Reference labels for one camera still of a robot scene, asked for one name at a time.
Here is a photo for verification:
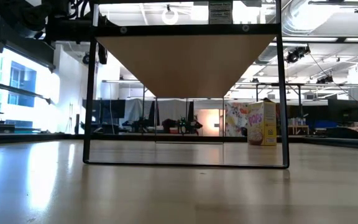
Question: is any wooden shelf board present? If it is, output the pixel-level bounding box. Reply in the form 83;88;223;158
96;34;276;99

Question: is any yellow Pops cereal box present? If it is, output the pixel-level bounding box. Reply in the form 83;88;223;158
247;98;278;146

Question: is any small wooden shelf unit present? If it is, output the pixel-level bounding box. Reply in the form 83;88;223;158
287;124;310;136

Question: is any black bag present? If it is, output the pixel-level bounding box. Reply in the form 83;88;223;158
162;118;177;134

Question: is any small black background robot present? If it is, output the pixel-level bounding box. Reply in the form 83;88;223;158
178;117;203;135

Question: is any colourful printed white box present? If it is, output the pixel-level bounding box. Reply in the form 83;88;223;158
224;101;249;138

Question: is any ceiling tube light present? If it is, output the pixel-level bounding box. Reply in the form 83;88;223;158
281;36;339;43

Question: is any blue plastic bin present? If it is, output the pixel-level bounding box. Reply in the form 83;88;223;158
314;120;337;129

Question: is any black computer monitor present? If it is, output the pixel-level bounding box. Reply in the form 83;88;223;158
328;98;358;123

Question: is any white ring light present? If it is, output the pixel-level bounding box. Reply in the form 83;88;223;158
161;8;180;26

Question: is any black metal shelf frame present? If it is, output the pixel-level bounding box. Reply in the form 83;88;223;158
82;0;290;170

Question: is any black metal table frame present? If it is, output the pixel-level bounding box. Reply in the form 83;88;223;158
255;82;306;119

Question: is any black ceiling camera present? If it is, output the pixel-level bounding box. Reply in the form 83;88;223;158
286;45;311;64

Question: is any silver ventilation duct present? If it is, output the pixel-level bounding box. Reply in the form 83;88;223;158
280;0;326;37

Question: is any black overhead rail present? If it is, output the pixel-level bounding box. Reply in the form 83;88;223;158
308;0;358;13

